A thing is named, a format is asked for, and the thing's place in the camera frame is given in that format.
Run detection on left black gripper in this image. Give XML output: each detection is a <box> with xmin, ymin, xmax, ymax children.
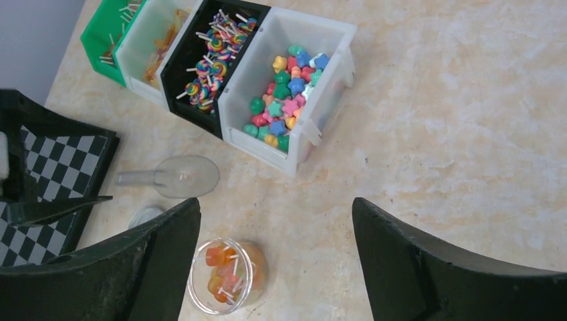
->
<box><xmin>1</xmin><ymin>89</ymin><xmax>113</xmax><ymax>226</ymax></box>

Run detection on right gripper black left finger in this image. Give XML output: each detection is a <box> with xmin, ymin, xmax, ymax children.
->
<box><xmin>1</xmin><ymin>198</ymin><xmax>201</xmax><ymax>320</ymax></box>

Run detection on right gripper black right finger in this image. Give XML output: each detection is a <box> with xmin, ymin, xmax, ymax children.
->
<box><xmin>352</xmin><ymin>197</ymin><xmax>566</xmax><ymax>320</ymax></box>

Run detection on silver jar lid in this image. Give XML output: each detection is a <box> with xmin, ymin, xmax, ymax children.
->
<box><xmin>128</xmin><ymin>205</ymin><xmax>164</xmax><ymax>229</ymax></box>

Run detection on clear plastic jar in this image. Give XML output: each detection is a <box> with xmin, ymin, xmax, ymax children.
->
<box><xmin>187</xmin><ymin>237</ymin><xmax>268</xmax><ymax>316</ymax></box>

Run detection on clear plastic scoop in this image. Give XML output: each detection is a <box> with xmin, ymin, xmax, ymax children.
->
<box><xmin>116</xmin><ymin>155</ymin><xmax>220</xmax><ymax>199</ymax></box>

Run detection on white bin colourful candies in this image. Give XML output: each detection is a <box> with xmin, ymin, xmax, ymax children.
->
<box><xmin>217</xmin><ymin>7</ymin><xmax>357</xmax><ymax>176</ymax></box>

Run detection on white bin orange candies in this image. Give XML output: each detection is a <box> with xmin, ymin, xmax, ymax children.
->
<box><xmin>115</xmin><ymin>1</ymin><xmax>202</xmax><ymax>109</ymax></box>

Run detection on black white checkerboard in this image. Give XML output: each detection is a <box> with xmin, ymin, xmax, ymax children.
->
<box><xmin>1</xmin><ymin>127</ymin><xmax>120</xmax><ymax>268</ymax></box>

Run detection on green candy bin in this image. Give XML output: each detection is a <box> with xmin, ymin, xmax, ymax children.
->
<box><xmin>81</xmin><ymin>0</ymin><xmax>145</xmax><ymax>86</ymax></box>

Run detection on black candy bin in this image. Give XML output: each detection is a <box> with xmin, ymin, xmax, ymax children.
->
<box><xmin>160</xmin><ymin>1</ymin><xmax>270</xmax><ymax>138</ymax></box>

